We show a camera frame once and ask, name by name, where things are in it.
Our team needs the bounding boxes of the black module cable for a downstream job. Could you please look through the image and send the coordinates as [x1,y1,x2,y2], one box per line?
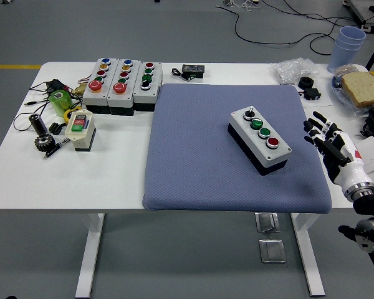
[171,67,194,82]

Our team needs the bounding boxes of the black ring part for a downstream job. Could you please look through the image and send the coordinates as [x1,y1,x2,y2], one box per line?
[297,76,314,90]

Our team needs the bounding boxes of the metal floor socket plate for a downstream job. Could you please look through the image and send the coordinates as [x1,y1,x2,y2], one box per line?
[258,239,287,264]
[254,212,281,234]

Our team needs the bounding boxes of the white floor cables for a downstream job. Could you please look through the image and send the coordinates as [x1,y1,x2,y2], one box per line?
[216,0,261,12]

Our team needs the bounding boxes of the black floor cable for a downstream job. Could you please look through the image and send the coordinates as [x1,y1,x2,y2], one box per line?
[216,0,367,56]

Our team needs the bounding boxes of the blue-grey padded mat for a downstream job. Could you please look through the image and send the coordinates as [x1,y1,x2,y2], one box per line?
[142,82,333,214]

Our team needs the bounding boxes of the yellow tape roll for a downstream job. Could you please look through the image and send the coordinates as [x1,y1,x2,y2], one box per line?
[63,107,83,122]

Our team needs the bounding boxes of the small black toothed part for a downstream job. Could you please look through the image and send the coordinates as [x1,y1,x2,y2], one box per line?
[48,122,66,135]

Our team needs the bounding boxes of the black digital meter module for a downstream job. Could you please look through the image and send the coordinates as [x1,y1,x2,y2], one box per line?
[181,64,206,79]

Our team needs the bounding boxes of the green translucent roll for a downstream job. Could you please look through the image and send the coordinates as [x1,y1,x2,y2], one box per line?
[48,89,73,118]

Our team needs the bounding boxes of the grey four-button control box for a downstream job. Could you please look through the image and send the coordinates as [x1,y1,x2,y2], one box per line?
[132,60,163,112]
[227,105,292,176]

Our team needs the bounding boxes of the thin black cable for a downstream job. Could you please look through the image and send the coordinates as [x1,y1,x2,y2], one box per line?
[12,81,82,131]

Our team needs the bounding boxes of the five-button box red mushroom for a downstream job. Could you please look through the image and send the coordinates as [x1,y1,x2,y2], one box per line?
[107,58,141,116]
[82,57,120,114]

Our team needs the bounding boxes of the white bread slice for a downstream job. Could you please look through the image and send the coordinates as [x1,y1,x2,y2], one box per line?
[340,71,374,108]

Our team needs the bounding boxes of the pale blue plastic cup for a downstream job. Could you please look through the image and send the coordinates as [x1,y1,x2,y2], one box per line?
[335,26,367,43]
[327,43,361,74]
[333,39,364,47]

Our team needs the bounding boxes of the white table leg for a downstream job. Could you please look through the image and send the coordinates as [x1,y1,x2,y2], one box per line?
[74,213,106,298]
[290,212,326,297]

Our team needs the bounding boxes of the black servo motor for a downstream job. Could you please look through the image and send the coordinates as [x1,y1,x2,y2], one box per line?
[300,88,322,102]

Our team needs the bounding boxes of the clear plastic bread wrapper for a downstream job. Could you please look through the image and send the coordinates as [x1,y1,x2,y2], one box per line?
[331,64,374,115]

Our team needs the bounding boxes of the black power adapter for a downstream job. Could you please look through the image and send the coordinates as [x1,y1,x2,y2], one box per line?
[46,79,70,95]

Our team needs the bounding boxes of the black metal cylinder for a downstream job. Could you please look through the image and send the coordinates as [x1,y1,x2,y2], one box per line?
[28,113,49,136]

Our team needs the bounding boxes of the clear plastic bag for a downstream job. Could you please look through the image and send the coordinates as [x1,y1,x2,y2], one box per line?
[270,57,319,84]

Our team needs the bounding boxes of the cream red-green switch box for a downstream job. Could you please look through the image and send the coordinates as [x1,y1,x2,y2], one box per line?
[64,108,97,153]

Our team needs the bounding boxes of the white paper sheet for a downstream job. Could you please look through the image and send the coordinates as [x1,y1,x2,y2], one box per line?
[279,81,333,108]

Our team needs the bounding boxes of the metal frame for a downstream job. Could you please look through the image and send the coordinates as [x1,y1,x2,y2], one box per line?
[342,0,374,32]

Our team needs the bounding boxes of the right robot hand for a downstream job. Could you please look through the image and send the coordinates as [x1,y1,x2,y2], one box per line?
[303,111,373,190]

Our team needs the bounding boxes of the black pen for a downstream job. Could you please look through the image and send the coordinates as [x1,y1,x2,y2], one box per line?
[42,137,71,160]

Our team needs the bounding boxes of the brass fitting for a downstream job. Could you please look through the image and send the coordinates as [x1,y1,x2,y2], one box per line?
[71,81,87,96]

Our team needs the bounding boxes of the black metal gear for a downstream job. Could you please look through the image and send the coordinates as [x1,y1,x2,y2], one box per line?
[34,134,56,153]

